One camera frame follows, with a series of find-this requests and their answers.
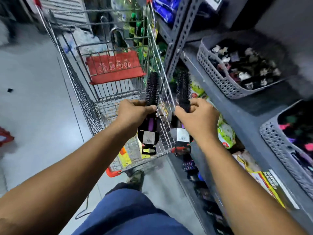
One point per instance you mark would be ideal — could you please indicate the person's right hand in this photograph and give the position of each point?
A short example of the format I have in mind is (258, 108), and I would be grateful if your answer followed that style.
(201, 119)

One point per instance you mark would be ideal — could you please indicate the person's left hand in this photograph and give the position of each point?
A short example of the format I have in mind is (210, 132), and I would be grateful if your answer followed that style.
(132, 115)

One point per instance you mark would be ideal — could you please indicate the person's right thumb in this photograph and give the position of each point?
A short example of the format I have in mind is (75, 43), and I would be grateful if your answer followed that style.
(182, 113)

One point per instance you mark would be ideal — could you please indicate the person's left thumb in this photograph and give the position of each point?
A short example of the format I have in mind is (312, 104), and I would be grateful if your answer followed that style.
(148, 110)

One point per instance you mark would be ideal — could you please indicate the black round hairbrush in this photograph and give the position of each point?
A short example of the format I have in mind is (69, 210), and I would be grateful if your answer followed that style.
(152, 107)
(183, 115)

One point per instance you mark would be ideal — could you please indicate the person's left forearm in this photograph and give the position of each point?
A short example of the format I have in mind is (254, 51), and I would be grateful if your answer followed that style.
(58, 178)

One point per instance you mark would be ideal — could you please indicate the person's right forearm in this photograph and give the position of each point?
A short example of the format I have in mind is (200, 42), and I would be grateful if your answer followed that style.
(239, 188)

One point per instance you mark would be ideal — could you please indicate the green white snack packet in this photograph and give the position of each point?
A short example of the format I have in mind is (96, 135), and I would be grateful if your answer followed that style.
(226, 133)

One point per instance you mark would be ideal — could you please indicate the red cart child seat flap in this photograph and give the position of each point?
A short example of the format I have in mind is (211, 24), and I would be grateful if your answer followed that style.
(115, 68)

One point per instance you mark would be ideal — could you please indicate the grey metal shelf rack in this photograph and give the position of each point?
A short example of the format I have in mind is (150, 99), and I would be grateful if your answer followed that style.
(239, 115)

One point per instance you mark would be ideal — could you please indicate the grey perforated plastic basket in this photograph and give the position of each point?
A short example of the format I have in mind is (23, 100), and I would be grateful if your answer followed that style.
(283, 149)
(232, 78)

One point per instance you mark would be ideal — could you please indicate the person's camouflage shoe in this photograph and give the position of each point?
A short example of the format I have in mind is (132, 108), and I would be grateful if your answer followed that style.
(135, 179)

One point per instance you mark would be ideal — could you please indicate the row of green bottles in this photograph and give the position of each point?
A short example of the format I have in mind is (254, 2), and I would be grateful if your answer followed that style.
(138, 34)

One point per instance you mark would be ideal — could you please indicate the pile of hair claw clips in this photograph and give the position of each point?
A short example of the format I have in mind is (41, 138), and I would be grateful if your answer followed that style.
(244, 66)

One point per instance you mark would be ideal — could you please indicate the person's blue trouser leg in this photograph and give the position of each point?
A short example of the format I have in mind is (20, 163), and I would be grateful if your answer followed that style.
(132, 215)

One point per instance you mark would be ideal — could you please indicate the blue plastic packets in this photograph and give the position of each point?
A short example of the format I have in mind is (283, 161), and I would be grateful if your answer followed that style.
(166, 6)

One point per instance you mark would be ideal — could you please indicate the yellow printed box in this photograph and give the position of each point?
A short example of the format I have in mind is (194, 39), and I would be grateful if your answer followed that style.
(266, 183)

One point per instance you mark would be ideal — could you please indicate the pile of colourful hair clips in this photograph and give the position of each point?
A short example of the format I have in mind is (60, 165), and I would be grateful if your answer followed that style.
(298, 134)

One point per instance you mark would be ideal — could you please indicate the red plastic object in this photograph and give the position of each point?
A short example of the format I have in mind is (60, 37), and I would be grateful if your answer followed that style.
(5, 137)

